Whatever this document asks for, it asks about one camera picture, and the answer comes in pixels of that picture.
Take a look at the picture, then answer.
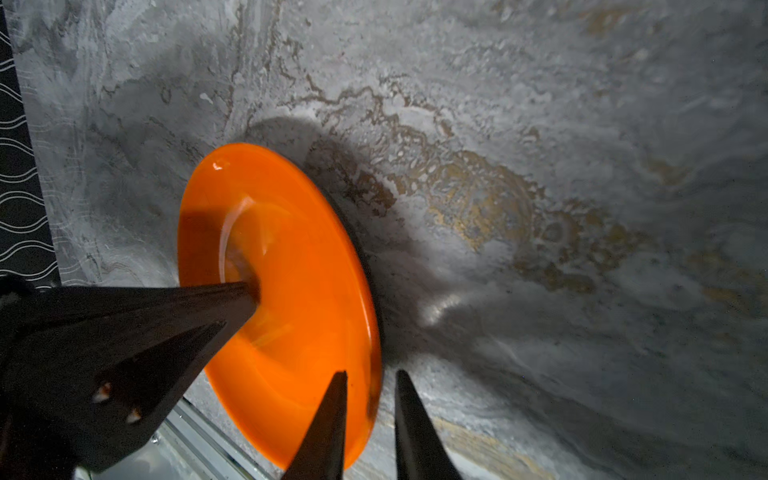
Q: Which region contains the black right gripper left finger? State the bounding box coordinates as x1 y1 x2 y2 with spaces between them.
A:
281 371 347 480

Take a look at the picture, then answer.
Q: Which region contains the orange round plate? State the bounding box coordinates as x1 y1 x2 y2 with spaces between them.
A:
177 143 382 469

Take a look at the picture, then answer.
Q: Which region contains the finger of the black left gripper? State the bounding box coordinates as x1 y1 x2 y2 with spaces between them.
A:
1 280 257 474

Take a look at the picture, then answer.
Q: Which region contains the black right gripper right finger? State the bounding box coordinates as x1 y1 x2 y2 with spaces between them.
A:
394 369 461 480

